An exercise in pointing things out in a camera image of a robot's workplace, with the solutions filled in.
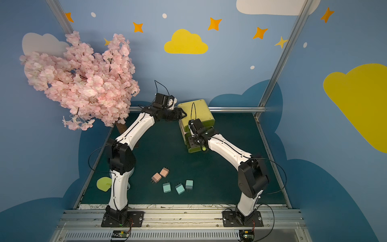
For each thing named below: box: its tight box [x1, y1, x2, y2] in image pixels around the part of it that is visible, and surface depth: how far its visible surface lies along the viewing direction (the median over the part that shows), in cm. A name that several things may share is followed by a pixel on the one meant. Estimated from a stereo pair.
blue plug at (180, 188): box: [174, 183, 185, 195], surface depth 85 cm
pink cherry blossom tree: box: [19, 30, 140, 130], surface depth 63 cm
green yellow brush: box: [96, 176, 112, 193], surface depth 88 cm
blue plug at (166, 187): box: [162, 180, 172, 194], surface depth 85 cm
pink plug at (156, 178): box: [150, 172, 162, 184], surface depth 88 cm
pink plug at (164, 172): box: [159, 166, 170, 178], surface depth 90 cm
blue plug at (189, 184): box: [185, 179, 194, 191], surface depth 86 cm
